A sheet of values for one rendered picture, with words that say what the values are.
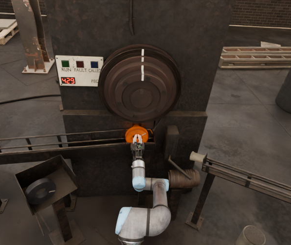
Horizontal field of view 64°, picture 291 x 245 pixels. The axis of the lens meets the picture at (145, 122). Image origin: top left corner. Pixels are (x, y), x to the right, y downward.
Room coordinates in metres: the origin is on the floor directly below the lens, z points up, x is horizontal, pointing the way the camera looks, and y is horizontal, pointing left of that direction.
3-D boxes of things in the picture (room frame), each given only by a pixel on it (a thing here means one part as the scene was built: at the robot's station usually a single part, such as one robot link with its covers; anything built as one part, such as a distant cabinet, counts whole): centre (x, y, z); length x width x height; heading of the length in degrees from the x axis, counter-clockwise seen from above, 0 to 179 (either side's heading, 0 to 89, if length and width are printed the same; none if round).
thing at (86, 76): (1.23, 0.40, 1.15); 0.26 x 0.02 x 0.18; 97
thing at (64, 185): (0.81, 0.52, 0.36); 0.26 x 0.20 x 0.72; 132
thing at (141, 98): (1.07, 0.04, 1.11); 0.28 x 0.06 x 0.28; 97
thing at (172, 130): (1.21, -0.18, 0.68); 0.11 x 0.08 x 0.24; 7
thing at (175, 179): (1.08, -0.30, 0.27); 0.22 x 0.13 x 0.53; 97
